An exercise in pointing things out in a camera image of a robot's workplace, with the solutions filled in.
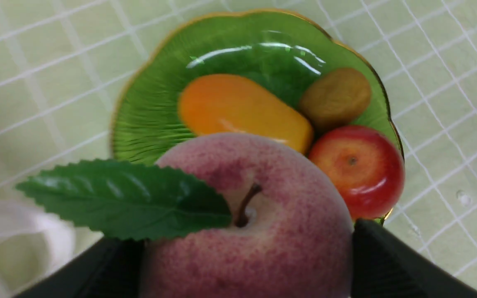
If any white cloth bag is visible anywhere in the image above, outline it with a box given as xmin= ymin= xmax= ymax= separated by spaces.
xmin=0 ymin=199 xmax=77 ymax=298

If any brown kiwi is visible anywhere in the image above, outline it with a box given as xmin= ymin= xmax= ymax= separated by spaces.
xmin=298 ymin=67 xmax=372 ymax=134

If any red apple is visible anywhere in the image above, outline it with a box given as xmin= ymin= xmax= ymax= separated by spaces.
xmin=308 ymin=125 xmax=405 ymax=220

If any orange mango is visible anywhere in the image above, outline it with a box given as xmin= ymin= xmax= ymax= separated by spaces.
xmin=178 ymin=74 xmax=314 ymax=154

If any green glass plate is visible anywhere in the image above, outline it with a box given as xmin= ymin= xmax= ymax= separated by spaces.
xmin=111 ymin=10 xmax=405 ymax=175

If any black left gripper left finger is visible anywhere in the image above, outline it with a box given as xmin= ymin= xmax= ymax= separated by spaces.
xmin=16 ymin=238 xmax=145 ymax=298

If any pink peach with green leaf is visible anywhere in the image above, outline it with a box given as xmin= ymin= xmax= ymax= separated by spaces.
xmin=16 ymin=133 xmax=353 ymax=298

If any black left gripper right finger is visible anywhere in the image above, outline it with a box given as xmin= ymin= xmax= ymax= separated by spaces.
xmin=351 ymin=219 xmax=477 ymax=298

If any green checkered tablecloth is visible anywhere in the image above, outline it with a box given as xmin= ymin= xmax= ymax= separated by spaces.
xmin=0 ymin=0 xmax=477 ymax=289

